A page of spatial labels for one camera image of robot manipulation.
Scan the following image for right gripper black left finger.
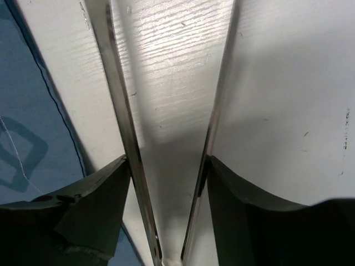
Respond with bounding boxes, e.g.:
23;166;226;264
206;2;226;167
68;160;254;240
1;156;130;265

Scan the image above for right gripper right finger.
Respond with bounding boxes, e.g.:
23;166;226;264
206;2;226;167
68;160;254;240
207;157;354;265

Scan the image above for metal tongs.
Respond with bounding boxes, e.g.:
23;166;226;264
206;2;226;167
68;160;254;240
85;1;241;265

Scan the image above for blue letter-print placemat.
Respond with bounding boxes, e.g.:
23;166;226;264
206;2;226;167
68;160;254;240
1;1;142;265

